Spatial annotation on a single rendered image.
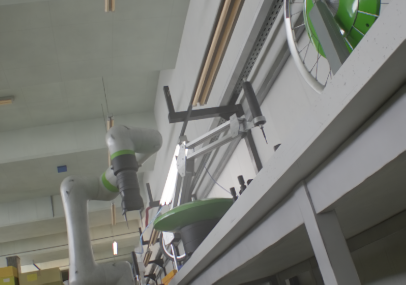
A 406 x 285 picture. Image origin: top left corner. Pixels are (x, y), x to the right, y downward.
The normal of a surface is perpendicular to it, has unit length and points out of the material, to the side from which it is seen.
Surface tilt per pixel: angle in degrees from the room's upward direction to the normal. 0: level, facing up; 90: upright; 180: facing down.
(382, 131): 90
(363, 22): 111
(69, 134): 90
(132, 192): 98
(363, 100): 180
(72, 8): 180
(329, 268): 90
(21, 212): 90
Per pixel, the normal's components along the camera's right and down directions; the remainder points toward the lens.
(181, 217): 0.07, 0.72
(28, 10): 0.26, 0.88
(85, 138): 0.20, -0.44
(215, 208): 0.40, 0.64
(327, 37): -0.94, 0.07
